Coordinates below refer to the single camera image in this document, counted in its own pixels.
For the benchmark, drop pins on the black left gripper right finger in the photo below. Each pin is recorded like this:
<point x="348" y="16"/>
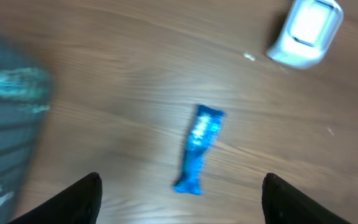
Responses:
<point x="283" y="203"/>

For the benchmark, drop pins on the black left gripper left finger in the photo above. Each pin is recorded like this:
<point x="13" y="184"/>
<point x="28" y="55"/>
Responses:
<point x="78" y="204"/>

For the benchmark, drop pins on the blue snack wrapper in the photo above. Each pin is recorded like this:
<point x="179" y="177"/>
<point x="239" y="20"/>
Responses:
<point x="204" y="129"/>

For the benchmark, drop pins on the white barcode scanner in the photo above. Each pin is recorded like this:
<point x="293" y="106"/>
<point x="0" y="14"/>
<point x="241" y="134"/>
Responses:
<point x="307" y="33"/>

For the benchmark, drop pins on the grey plastic basket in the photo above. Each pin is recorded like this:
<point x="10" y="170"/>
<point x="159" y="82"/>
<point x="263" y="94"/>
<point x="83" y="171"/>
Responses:
<point x="25" y="89"/>

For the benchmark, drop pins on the white paper scrap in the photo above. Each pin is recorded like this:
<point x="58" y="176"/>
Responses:
<point x="249" y="56"/>

